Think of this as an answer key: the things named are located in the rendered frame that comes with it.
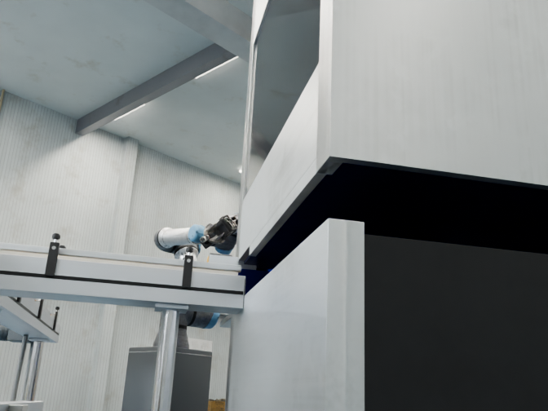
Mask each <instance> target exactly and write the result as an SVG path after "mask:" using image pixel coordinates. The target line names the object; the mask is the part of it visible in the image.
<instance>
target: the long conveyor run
mask: <svg viewBox="0 0 548 411"><path fill-rule="evenodd" d="M43 303H44V299H38V298H20V297H9V296H0V309H2V310H1V312H0V325H3V326H5V327H7V328H8V329H10V330H12V331H14V332H16V333H18V334H20V335H22V336H24V334H25V335H28V338H47V339H49V340H50V343H58V340H59V334H60V325H59V324H58V323H57V317H58V310H59V309H60V307H56V308H55V309H56V312H55V314H54V313H50V312H49V311H48V310H47V309H46V308H45V307H44V306H43Z"/></svg>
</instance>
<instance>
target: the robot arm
mask: <svg viewBox="0 0 548 411"><path fill-rule="evenodd" d="M238 215H239V213H235V214H234V215H231V216H228V215H227V214H226V215H224V216H222V217H221V218H220V219H219V221H218V222H217V223H214V224H212V223H209V224H208V225H206V226H205V227H204V226H202V225H197V224H194V225H192V226H191V227H190V228H177V229H172V228H160V229H159V230H157V231H156V233H155V235H154V243H155V245H156V247H157V248H158V249H159V250H162V251H164V252H167V253H171V254H174V256H175V259H182V260H183V258H184V256H185V255H188V253H187V252H186V248H187V247H188V246H191V247H192V248H193V252H192V253H191V255H193V261H197V257H198V255H199V253H200V252H201V245H203V247H204V248H205V249H207V248H209V247H210V246H213V247H215V250H216V251H217V252H218V253H220V254H230V253H231V252H232V250H233V249H234V247H235V245H236V239H237V227H238ZM225 217H227V218H225ZM205 235H209V237H210V239H209V240H208V241H205V242H201V241H200V238H201V237H202V236H205ZM219 314H220V313H215V312H195V311H187V312H186V314H183V313H179V328H178V337H177V346H176V347H180V348H187V349H189V344H188V336H187V326H190V327H196V328H203V329H211V328H213V327H214V326H215V325H216V323H217V322H218V319H219ZM160 324H161V317H160ZM159 333H160V325H159V330H158V333H157V336H156V338H155V340H154V342H153V345H152V346H153V347H158V340H159Z"/></svg>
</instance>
